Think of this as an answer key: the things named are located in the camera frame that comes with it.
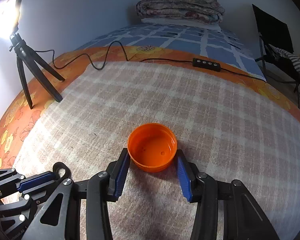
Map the blue checked bed sheet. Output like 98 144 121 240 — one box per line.
76 23 267 82

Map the black mini tripod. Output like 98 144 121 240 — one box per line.
9 33 66 110

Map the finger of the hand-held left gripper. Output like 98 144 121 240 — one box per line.
0 194 38 236
0 162 71 196

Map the orange plastic lid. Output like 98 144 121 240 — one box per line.
127 122 178 173

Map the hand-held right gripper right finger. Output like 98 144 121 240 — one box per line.
175 149 280 240

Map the orange floral bed sheet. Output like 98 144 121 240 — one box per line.
0 45 300 169

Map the folded floral quilt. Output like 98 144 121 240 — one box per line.
136 0 225 24

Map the beige plaid blanket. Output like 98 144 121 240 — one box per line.
0 61 300 240

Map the black light cable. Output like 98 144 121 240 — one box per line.
22 41 266 82

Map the striped cloth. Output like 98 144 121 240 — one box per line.
268 44 300 78

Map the black folding chair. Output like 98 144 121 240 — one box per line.
251 4 300 109

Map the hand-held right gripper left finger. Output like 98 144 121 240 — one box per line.
22 148 130 240

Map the black inline switch box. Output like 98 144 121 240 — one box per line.
192 58 222 69

